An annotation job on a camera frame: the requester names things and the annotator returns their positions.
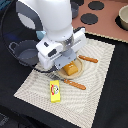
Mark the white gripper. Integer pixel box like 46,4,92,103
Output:
36,27,86,70

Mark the round wooden plate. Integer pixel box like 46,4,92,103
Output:
58,58,84,79

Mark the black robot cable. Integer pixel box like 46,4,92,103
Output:
0,0,56,75

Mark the beige bowl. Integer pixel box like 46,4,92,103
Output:
119,5,128,30

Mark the wooden handled fork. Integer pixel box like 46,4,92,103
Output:
46,73,86,90

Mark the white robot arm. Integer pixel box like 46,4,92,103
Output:
16,0,86,72

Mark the yellow butter box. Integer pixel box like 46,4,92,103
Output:
50,80,60,103

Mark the white woven placemat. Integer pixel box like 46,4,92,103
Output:
14,38,115,128

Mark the light blue milk carton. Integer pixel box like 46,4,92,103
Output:
36,31,46,40

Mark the grey pot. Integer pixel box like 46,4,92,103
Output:
71,2,79,19
9,40,39,66

